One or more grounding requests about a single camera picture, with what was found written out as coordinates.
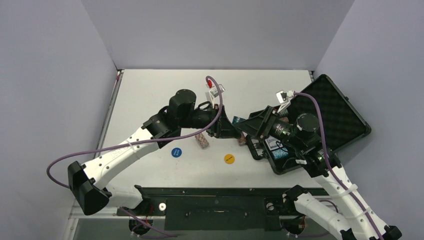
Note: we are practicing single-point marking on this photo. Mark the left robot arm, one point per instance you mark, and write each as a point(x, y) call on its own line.
point(90, 182)

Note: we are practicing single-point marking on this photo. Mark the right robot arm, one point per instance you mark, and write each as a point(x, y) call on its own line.
point(355, 219)

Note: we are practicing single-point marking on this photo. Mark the blue playing card deck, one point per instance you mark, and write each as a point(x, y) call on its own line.
point(273, 144)

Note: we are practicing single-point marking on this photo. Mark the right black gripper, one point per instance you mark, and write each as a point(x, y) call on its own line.
point(265, 122)

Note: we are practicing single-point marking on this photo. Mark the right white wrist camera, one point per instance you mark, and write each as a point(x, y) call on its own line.
point(284, 98)

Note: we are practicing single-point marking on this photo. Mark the light blue chip stack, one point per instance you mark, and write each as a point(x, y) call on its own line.
point(279, 154)

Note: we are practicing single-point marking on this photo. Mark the blue small blind button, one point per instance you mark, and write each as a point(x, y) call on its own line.
point(176, 152)

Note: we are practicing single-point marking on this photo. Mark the yellow big blind button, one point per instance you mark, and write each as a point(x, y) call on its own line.
point(229, 159)

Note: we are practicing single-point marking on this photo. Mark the black poker set case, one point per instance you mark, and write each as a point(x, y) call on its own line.
point(342, 124)

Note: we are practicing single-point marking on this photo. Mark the red brown chip stack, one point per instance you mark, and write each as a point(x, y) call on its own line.
point(242, 140)

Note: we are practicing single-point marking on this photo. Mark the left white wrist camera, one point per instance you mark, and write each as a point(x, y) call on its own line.
point(212, 94)

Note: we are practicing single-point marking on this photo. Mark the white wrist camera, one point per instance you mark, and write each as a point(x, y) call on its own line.
point(284, 98)
point(212, 94)

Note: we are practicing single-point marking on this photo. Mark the pink chip stack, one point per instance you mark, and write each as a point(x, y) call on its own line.
point(201, 140)

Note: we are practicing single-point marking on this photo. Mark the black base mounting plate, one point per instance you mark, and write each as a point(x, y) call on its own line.
point(211, 209)

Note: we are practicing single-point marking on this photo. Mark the green chip stack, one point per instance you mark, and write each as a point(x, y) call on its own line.
point(237, 119)

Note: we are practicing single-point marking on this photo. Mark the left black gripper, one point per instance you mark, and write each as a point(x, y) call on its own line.
point(222, 128)

